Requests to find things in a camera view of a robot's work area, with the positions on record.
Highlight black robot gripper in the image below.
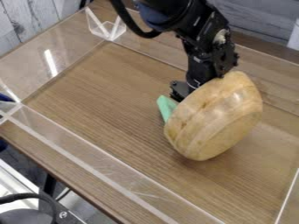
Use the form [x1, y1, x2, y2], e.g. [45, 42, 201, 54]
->
[169, 62, 221, 103]

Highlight green rectangular block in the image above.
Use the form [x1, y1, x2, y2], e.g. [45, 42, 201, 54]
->
[157, 95, 178, 122]

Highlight brown wooden bowl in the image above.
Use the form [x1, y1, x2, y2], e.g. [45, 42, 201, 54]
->
[164, 71, 264, 161]

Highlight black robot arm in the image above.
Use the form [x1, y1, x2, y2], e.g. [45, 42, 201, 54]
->
[135, 0, 240, 102]

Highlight clear acrylic tray walls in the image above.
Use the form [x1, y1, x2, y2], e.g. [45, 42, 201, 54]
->
[0, 3, 299, 224]

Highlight black table leg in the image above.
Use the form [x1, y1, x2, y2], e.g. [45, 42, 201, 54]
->
[43, 174, 58, 197]

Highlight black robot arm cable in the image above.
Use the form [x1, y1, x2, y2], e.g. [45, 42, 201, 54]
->
[109, 0, 165, 39]

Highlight clear acrylic corner bracket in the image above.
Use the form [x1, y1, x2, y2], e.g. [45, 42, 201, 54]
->
[86, 7, 127, 41]

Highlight black metal bracket with screw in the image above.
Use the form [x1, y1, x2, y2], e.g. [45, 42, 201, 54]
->
[38, 195, 87, 224]

